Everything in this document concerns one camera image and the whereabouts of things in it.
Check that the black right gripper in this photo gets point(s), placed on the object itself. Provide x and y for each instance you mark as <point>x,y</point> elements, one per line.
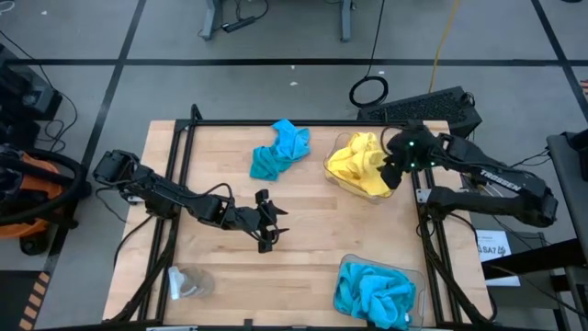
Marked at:
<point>413,151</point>

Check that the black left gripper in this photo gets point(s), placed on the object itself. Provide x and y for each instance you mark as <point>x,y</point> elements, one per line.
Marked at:
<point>250,223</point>

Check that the yellow microfiber towel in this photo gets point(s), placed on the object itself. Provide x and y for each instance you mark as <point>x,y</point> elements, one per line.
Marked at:
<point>358,165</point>

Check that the clear plastic basket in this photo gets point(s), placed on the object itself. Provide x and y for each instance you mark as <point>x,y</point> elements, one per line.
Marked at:
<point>333,142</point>
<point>420,285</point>

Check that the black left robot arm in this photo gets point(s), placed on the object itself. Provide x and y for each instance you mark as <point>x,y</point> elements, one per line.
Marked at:
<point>161,195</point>

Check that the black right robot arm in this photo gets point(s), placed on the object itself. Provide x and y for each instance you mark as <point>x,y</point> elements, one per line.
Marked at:
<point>505,179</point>

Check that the small clear plastic cup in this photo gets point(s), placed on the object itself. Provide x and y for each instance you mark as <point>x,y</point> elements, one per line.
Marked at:
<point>193,285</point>

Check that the white paper sign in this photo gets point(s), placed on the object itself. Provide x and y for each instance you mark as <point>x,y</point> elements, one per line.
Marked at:
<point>491,243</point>

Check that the gray table leg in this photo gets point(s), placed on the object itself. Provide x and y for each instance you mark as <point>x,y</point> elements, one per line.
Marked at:
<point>347,20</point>
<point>210,18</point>

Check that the black metal beam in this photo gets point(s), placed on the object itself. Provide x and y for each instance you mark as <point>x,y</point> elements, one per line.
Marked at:
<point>542,259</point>

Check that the gray desk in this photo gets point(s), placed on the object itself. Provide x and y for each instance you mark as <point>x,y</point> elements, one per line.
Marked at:
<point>574,230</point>

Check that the black power strip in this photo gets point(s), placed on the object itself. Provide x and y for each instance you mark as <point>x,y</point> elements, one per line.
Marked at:
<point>239,24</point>

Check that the orange shop vacuum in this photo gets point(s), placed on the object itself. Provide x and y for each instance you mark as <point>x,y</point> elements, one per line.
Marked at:
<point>43,184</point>

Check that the black hazard striped mat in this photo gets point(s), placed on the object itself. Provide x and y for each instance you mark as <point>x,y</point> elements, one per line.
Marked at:
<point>14,299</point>

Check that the black equipment case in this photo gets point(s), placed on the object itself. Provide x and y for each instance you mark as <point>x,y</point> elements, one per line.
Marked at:
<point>27,99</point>

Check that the black aluminium table frame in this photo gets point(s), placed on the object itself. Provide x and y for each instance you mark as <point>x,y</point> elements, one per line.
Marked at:
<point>324,122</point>

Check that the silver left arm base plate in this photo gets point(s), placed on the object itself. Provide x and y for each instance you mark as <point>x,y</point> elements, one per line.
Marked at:
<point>134,201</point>

